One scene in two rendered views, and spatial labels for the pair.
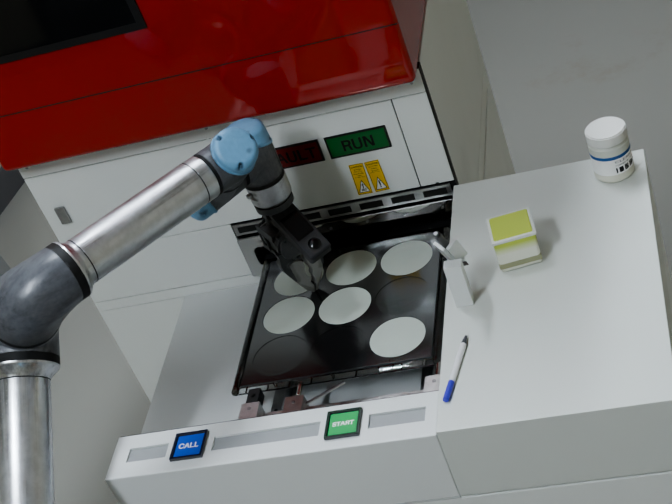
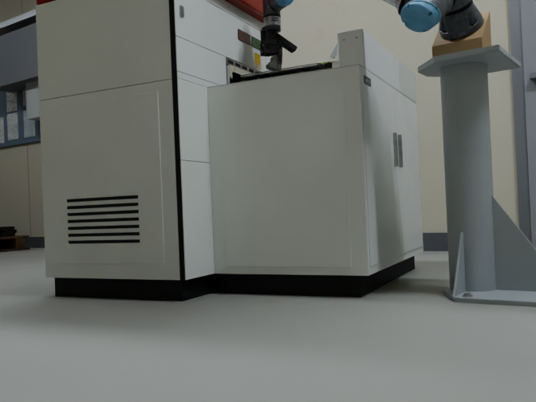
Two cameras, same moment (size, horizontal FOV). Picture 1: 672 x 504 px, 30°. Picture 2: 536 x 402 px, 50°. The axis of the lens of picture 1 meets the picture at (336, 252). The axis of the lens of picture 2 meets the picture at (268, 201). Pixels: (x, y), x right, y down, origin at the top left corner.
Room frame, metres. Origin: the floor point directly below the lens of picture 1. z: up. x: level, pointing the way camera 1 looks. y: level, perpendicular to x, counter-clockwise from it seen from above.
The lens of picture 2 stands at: (1.66, 2.57, 0.33)
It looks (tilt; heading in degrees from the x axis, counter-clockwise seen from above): 1 degrees up; 276
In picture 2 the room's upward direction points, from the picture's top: 2 degrees counter-clockwise
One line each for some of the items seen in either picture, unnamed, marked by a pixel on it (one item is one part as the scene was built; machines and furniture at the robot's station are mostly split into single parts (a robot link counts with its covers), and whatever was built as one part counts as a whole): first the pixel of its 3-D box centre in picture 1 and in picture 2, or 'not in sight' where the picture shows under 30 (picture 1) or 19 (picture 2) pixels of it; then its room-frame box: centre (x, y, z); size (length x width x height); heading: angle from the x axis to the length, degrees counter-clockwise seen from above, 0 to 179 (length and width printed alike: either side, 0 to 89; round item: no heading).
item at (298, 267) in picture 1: (295, 272); (274, 65); (1.87, 0.08, 0.95); 0.06 x 0.03 x 0.09; 21
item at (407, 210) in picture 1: (350, 237); (252, 84); (1.99, -0.04, 0.89); 0.44 x 0.02 x 0.10; 70
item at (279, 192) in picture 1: (267, 189); (272, 23); (1.87, 0.07, 1.13); 0.08 x 0.08 x 0.05
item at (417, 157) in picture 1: (244, 199); (228, 49); (2.06, 0.13, 1.02); 0.81 x 0.03 x 0.40; 70
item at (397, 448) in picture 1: (282, 465); (372, 65); (1.47, 0.21, 0.89); 0.55 x 0.09 x 0.14; 70
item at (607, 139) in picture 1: (609, 149); not in sight; (1.76, -0.51, 1.01); 0.07 x 0.07 x 0.10
